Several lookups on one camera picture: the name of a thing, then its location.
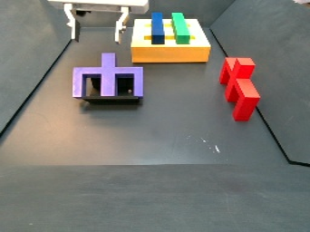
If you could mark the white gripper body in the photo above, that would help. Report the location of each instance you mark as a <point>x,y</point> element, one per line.
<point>118,6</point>

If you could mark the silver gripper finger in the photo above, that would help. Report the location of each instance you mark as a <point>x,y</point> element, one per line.
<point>72,23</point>
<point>120,24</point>

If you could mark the purple E-shaped block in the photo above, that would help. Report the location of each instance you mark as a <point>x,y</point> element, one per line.
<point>107,72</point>

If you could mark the yellow slotted board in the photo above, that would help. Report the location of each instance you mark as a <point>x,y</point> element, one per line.
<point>170,52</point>

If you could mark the black angle fixture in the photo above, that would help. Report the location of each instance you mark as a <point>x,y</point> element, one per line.
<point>124,95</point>

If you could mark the blue bar block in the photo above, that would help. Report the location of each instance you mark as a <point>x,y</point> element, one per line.
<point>156,28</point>

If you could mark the green bar block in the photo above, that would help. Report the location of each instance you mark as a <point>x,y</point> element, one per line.
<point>180,31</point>

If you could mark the red E-shaped block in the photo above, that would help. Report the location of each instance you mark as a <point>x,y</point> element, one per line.
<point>241,92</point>

